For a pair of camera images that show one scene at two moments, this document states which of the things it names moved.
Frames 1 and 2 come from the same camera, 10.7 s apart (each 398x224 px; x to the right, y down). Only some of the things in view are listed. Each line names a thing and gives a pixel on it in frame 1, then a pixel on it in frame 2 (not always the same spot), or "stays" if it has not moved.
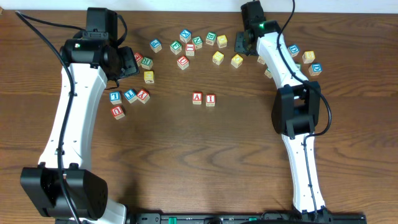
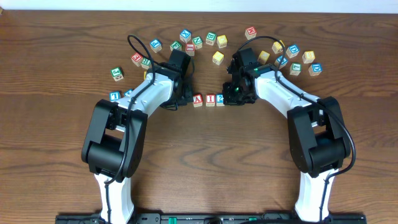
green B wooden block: x=211 y=38 stays
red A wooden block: x=197 y=98 stays
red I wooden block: x=210 y=100 stays
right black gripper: x=240 y=43 -> x=232 y=97
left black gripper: x=129 y=62 -> x=187 y=94
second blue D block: x=315 y=69 stays
